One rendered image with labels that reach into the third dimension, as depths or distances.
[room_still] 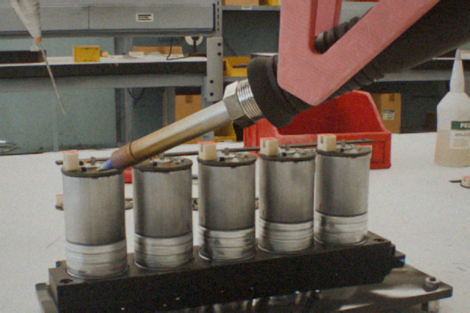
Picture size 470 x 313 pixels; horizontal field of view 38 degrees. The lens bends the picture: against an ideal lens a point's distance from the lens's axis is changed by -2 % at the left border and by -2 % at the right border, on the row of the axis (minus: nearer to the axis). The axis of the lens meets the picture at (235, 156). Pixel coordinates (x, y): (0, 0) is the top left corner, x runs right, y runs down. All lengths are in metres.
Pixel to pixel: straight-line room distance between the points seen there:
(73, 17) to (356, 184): 2.23
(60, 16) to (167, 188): 2.24
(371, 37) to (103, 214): 0.12
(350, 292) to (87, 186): 0.11
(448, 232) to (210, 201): 0.18
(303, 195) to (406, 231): 0.13
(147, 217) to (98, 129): 4.42
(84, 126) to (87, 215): 4.42
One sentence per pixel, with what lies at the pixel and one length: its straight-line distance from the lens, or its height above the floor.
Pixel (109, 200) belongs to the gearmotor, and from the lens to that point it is 0.27.
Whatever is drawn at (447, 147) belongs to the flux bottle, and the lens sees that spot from 0.62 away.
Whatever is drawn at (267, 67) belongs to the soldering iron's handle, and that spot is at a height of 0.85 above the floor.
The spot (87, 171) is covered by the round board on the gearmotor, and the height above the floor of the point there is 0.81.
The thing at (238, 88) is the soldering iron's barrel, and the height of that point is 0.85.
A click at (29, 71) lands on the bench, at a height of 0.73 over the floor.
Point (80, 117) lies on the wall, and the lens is 4.67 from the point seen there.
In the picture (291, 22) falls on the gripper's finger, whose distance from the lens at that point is 0.21.
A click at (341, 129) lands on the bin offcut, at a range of 0.69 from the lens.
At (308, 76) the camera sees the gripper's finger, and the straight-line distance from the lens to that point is 0.21.
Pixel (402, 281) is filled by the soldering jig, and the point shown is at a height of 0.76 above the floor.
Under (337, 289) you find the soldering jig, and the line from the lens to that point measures 0.29.
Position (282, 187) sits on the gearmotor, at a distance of 0.29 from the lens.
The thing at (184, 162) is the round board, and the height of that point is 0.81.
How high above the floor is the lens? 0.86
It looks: 10 degrees down
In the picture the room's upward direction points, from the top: straight up
